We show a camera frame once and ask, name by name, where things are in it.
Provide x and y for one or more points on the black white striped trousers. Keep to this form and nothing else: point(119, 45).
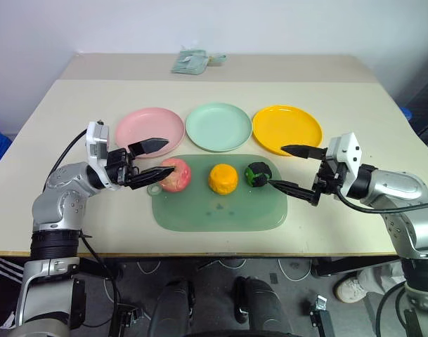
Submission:
point(3, 277)

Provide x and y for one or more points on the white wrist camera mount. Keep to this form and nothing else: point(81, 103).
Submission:
point(96, 140)
point(349, 151)

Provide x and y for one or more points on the orange fruit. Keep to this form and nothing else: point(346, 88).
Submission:
point(223, 179)

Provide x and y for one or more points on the black metal clamp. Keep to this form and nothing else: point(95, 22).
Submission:
point(320, 314)

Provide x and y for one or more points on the mint green plate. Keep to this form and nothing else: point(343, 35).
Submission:
point(219, 126)

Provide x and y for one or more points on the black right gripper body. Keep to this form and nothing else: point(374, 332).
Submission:
point(327, 175)

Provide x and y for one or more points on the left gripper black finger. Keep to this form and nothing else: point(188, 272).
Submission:
point(148, 176)
point(150, 145)

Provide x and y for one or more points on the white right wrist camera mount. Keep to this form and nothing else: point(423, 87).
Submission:
point(349, 151)

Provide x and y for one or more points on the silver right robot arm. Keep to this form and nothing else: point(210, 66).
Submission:
point(400, 186)

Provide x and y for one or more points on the white shoe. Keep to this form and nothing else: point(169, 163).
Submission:
point(350, 289)

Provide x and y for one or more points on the yellow plate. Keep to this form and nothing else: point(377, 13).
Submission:
point(287, 126)

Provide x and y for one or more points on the pink plate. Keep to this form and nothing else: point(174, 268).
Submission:
point(143, 126)

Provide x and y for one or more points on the pink red apple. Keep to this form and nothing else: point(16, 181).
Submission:
point(180, 177)

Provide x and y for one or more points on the folded green cloth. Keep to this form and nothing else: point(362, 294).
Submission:
point(189, 62)

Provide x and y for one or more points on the dark green toy vegetable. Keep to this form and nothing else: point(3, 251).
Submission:
point(257, 173)

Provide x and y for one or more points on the small blue object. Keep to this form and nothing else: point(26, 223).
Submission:
point(407, 113)

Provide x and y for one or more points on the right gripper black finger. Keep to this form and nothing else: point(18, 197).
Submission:
point(303, 151)
point(298, 191)

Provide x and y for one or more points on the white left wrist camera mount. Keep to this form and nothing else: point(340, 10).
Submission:
point(96, 140)

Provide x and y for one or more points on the small green pouch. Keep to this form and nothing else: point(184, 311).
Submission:
point(218, 59)

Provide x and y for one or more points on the black table frame bar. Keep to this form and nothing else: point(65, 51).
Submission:
point(354, 267)

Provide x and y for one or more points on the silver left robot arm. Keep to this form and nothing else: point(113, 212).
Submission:
point(59, 210)

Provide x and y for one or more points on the translucent green cutting board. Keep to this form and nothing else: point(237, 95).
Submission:
point(217, 217)

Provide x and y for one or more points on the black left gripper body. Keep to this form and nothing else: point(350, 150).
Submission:
point(119, 166)

